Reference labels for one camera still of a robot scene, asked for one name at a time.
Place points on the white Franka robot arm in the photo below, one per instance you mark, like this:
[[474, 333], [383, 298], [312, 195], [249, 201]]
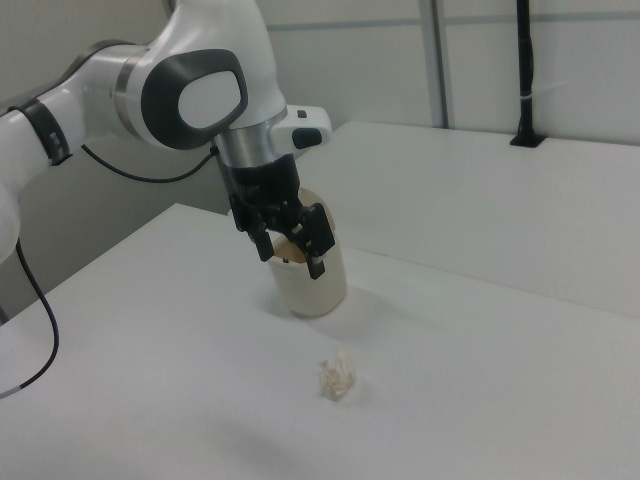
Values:
[[100, 90]]

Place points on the grey partition frame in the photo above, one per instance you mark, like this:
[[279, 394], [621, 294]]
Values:
[[434, 75]]

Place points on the black pole with base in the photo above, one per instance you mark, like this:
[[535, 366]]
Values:
[[524, 50]]

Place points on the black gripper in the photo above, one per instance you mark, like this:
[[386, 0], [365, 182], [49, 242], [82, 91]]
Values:
[[262, 182]]

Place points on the paper trash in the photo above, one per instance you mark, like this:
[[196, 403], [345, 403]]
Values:
[[337, 375]]

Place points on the small cream lidded bin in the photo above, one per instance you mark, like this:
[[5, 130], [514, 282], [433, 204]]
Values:
[[320, 295]]

